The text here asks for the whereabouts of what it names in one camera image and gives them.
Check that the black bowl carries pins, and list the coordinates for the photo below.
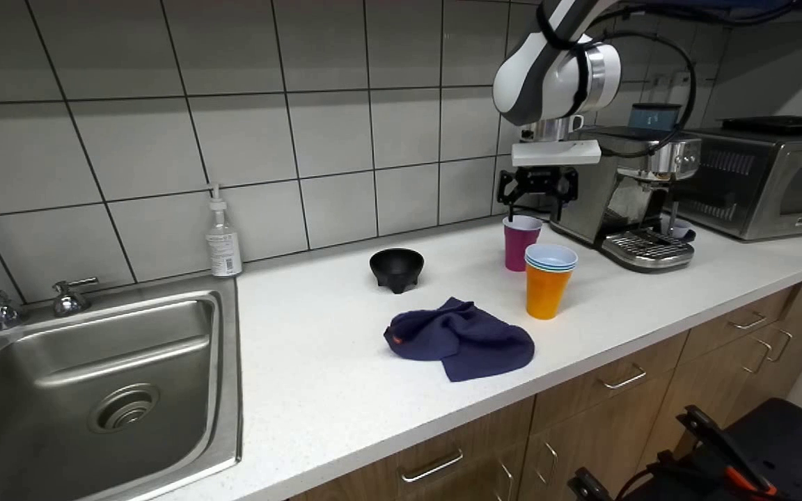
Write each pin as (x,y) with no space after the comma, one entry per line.
(395,268)

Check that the orange plastic cup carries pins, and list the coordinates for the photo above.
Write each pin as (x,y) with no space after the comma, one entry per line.
(550,296)

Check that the navy blue cloth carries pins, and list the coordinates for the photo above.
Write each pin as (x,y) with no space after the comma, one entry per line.
(459,342)

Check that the stainless steel sink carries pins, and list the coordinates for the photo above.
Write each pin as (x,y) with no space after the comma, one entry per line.
(96,398)

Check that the small pale cup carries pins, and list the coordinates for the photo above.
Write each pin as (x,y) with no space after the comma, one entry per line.
(681,229)

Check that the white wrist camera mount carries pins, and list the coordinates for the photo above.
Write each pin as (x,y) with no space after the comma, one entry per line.
(558,153)

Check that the silver toaster oven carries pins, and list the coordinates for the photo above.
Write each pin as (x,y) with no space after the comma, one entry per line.
(773,182)

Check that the clear soap pump bottle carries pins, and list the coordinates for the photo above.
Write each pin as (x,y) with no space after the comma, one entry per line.
(223,245)

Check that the magenta plastic cup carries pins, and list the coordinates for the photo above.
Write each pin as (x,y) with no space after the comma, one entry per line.
(519,249)

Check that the stainless steel espresso machine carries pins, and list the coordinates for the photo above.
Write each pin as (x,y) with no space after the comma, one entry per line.
(633,203)

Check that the black cart with orange parts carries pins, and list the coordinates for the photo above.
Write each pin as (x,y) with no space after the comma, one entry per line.
(773,455)

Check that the small black clamp part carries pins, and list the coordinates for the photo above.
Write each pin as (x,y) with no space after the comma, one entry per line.
(589,484)

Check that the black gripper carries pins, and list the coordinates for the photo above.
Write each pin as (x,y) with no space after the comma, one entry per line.
(539,182)

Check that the wooden drawer front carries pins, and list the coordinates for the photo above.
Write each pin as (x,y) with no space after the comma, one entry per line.
(604,408)
(458,447)
(725,362)

